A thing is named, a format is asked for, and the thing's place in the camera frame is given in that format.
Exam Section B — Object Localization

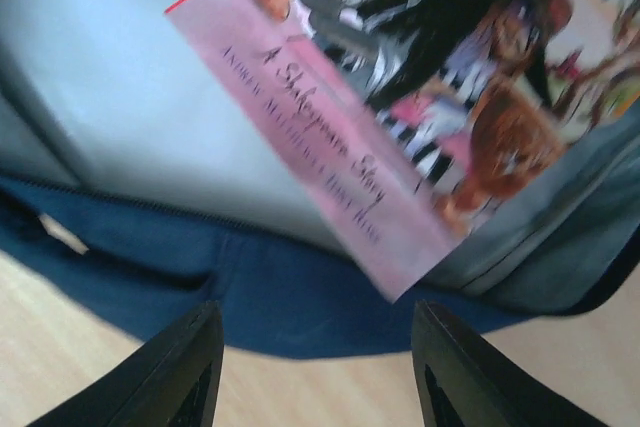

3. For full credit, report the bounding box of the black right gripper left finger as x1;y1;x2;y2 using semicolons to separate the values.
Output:
30;301;224;427

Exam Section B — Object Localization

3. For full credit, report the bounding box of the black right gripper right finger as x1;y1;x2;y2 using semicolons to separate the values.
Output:
411;301;604;427

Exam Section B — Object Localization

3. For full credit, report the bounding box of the navy blue student backpack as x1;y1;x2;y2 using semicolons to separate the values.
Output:
1;0;639;359

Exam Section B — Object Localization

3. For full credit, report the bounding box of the yellow picture card booklet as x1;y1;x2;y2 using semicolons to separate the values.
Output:
166;0;639;312

